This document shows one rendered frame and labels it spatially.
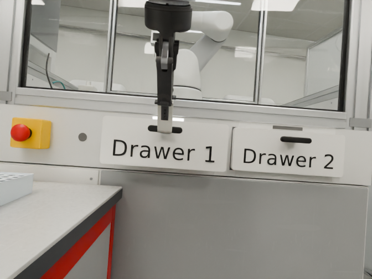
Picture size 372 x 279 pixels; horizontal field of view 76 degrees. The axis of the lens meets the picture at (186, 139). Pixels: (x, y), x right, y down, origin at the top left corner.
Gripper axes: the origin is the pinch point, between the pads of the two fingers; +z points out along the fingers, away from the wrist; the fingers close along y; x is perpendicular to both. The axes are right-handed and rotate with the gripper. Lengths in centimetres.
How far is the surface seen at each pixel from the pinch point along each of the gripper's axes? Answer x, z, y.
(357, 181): -51, 18, 4
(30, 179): 24.7, 10.5, -9.5
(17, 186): 24.3, 8.6, -13.2
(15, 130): 33.6, 7.5, 2.2
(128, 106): 10.5, 4.9, 12.6
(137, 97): 8.3, 2.8, 14.2
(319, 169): -39.7, 14.3, 4.2
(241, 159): -19.2, 13.4, 4.9
